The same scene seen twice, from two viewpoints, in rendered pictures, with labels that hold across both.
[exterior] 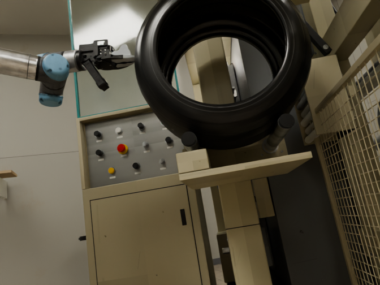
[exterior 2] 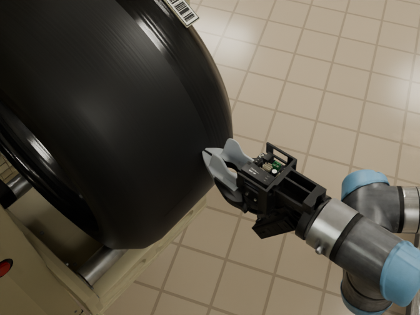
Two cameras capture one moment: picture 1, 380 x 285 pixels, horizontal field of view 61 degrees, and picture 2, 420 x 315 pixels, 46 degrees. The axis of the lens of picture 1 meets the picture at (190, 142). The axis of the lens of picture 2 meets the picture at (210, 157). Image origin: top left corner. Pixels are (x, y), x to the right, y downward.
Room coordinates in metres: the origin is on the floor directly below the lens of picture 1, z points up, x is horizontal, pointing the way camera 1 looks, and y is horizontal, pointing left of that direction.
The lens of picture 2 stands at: (1.35, 0.39, 1.90)
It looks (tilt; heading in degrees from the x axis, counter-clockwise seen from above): 57 degrees down; 217
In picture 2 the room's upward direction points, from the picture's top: straight up
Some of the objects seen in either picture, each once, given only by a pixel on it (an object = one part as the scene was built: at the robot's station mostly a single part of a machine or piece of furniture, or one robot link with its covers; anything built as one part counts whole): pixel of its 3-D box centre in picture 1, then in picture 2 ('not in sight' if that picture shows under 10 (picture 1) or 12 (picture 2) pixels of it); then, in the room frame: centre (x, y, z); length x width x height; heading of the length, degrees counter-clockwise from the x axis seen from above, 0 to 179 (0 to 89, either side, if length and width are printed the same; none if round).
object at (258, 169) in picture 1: (241, 173); (103, 209); (1.06, -0.15, 0.80); 0.37 x 0.36 x 0.02; 86
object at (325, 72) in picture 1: (319, 102); not in sight; (1.25, -0.55, 1.05); 0.20 x 0.15 x 0.30; 176
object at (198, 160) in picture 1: (197, 169); (141, 237); (1.07, -0.01, 0.83); 0.36 x 0.09 x 0.06; 176
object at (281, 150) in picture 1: (233, 152); (33, 244); (1.23, -0.16, 0.90); 0.40 x 0.03 x 0.10; 86
